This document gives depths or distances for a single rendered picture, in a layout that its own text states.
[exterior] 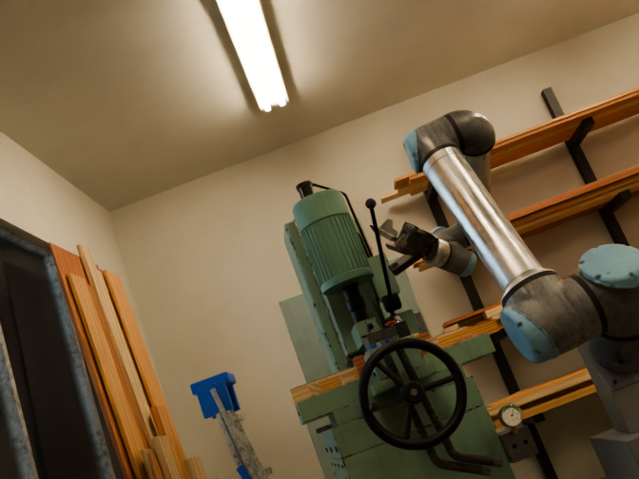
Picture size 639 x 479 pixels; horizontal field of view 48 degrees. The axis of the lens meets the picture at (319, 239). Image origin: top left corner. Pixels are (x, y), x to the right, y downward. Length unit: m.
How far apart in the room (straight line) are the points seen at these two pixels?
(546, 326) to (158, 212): 3.72
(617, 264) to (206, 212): 3.60
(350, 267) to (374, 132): 2.82
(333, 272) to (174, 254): 2.79
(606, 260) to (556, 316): 0.18
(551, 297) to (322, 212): 0.87
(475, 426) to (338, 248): 0.67
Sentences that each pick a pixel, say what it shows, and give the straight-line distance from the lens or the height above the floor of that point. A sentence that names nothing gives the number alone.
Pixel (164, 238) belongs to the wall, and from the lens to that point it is 4.98.
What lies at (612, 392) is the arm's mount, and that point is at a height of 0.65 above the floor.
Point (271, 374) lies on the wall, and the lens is 4.68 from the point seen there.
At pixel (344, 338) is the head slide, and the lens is 2.36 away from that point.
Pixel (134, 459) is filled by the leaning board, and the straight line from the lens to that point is 3.43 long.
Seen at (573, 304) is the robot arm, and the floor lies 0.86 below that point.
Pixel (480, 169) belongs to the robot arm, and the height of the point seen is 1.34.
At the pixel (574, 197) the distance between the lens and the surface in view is 4.45.
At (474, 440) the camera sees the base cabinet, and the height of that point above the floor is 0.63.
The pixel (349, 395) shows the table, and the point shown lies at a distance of 2.09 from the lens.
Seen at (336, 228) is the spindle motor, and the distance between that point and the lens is 2.27.
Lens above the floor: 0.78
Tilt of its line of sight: 15 degrees up
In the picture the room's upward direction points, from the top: 21 degrees counter-clockwise
